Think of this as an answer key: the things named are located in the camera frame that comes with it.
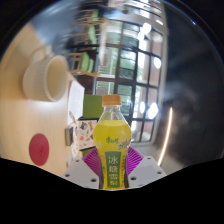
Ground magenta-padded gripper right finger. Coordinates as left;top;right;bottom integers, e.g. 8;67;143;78
126;146;167;189

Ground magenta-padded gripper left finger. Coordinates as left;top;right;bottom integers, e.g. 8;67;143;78
62;147;101;190

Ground yellow drink bottle orange cap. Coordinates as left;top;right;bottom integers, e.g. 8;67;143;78
92;94;132;191

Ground long linear ceiling light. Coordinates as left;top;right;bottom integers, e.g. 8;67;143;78
156;106;174;167

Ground small white flat device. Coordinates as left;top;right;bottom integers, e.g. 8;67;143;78
64;125;75;147

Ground white paper sheets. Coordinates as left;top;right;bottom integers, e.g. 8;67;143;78
67;79;86;126

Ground white mug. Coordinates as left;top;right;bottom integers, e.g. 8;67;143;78
22;44;70;103

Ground black pendant lamps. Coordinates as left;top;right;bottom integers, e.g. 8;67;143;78
135;21;163;121

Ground wooden chairs with green seats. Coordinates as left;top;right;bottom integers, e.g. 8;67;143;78
64;8;109;78

